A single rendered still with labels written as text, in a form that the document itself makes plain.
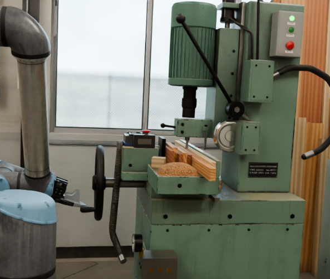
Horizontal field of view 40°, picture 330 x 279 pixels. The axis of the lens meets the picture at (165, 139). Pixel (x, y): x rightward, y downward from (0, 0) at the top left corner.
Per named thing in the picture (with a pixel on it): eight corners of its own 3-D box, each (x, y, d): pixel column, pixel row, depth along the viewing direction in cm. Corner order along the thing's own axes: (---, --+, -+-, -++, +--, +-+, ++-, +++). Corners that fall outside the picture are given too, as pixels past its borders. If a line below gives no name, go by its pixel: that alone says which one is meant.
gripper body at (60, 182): (68, 185, 172) (38, 174, 169) (61, 205, 172) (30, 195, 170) (70, 180, 179) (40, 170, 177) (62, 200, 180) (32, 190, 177)
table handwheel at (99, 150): (93, 135, 182) (94, 161, 155) (142, 136, 185) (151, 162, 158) (91, 200, 191) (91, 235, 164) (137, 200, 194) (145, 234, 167)
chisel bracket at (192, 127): (173, 138, 180) (174, 117, 179) (206, 139, 182) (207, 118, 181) (176, 140, 173) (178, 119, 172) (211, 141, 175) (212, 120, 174)
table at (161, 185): (114, 162, 203) (115, 149, 202) (180, 164, 208) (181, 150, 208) (127, 194, 144) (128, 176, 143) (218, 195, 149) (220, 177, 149)
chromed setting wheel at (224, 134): (211, 151, 168) (212, 118, 167) (242, 151, 170) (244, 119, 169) (213, 152, 165) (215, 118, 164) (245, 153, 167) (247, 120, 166)
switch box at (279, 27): (268, 56, 168) (272, 13, 166) (293, 58, 170) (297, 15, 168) (275, 55, 162) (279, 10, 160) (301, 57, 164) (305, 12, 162)
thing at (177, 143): (174, 150, 207) (174, 140, 206) (178, 151, 207) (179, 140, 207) (209, 176, 148) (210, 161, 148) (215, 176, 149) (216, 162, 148)
